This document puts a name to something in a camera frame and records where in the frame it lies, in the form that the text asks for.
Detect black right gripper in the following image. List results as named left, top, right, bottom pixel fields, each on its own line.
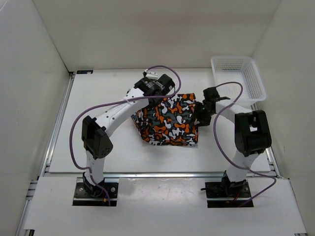
left=190, top=101, right=215, bottom=127

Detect orange black camouflage shorts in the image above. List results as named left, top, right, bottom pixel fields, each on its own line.
left=131, top=93, right=199, bottom=147

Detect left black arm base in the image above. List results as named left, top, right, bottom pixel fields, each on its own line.
left=72, top=177, right=119, bottom=207

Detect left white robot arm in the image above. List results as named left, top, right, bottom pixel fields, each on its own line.
left=82, top=74, right=175, bottom=197

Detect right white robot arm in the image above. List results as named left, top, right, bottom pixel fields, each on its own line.
left=193, top=87, right=272, bottom=197

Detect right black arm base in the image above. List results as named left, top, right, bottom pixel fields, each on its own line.
left=200, top=177, right=254, bottom=208

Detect white plastic mesh basket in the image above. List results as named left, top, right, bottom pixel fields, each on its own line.
left=211, top=56, right=267, bottom=107

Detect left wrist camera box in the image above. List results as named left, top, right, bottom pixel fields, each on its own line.
left=142, top=70, right=158, bottom=80

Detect front aluminium rail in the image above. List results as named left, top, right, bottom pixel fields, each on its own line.
left=39, top=171, right=281, bottom=179

